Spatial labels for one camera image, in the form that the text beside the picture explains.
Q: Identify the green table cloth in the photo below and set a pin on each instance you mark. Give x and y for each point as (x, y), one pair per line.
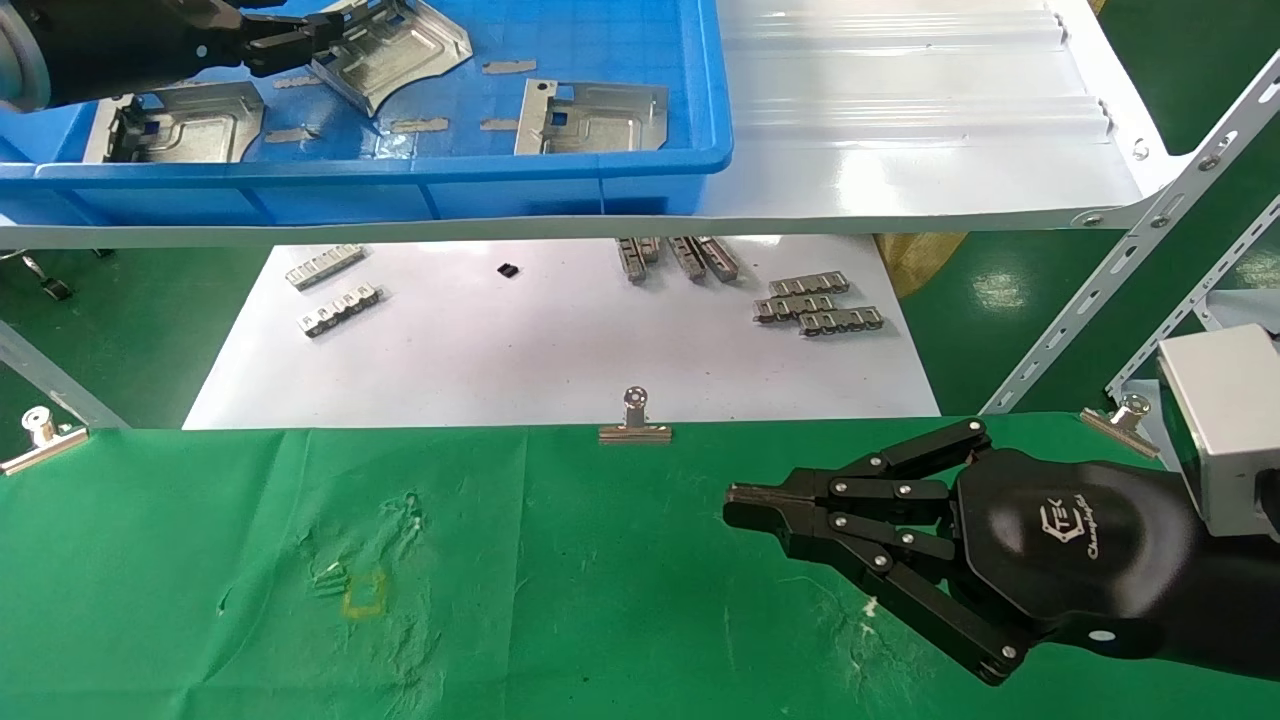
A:
(500, 600)

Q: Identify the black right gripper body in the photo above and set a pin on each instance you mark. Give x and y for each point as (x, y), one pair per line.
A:
(1070, 550)

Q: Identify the chrome binder clip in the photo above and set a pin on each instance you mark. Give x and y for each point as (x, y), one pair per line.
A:
(1120, 430)
(635, 433)
(45, 450)

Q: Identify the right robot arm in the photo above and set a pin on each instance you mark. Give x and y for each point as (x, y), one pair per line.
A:
(1240, 600)

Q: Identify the white metal shelf board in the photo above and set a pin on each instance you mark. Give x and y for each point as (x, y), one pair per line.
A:
(900, 150)

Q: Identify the short slotted shelf upright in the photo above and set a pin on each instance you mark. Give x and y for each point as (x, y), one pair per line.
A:
(1190, 300)

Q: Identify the grey tape strip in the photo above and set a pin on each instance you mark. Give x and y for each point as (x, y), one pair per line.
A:
(293, 135)
(300, 82)
(509, 67)
(498, 125)
(419, 125)

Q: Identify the blue plastic bin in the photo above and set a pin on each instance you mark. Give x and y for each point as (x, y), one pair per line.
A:
(600, 40)

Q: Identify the small notched metal strip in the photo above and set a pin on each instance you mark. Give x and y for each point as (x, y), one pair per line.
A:
(790, 308)
(650, 250)
(720, 260)
(688, 262)
(842, 321)
(340, 310)
(808, 285)
(325, 266)
(630, 262)

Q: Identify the metal bracket with black clip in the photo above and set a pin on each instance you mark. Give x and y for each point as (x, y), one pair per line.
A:
(200, 130)

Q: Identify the flat sheet metal bracket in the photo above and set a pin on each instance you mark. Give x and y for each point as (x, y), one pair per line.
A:
(610, 120)

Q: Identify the white paper sheet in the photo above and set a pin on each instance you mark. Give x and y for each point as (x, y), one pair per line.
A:
(550, 350)

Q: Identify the tan cardboard box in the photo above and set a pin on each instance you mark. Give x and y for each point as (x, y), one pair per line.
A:
(920, 260)

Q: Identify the grey slotted shelf post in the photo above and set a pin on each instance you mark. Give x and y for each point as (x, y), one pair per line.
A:
(60, 385)

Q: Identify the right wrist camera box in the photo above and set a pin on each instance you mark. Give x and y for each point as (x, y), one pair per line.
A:
(1230, 430)

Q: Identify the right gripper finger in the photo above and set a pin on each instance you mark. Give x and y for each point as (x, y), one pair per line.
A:
(890, 490)
(900, 560)

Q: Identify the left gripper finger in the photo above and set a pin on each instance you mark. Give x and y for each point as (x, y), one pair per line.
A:
(265, 5)
(290, 45)

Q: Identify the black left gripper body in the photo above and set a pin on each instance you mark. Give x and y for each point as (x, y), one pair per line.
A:
(130, 45)

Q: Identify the curved-edge sheet metal bracket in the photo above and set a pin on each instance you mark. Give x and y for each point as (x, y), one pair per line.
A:
(410, 50)

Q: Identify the long slotted shelf upright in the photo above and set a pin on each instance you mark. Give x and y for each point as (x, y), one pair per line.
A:
(1100, 290)

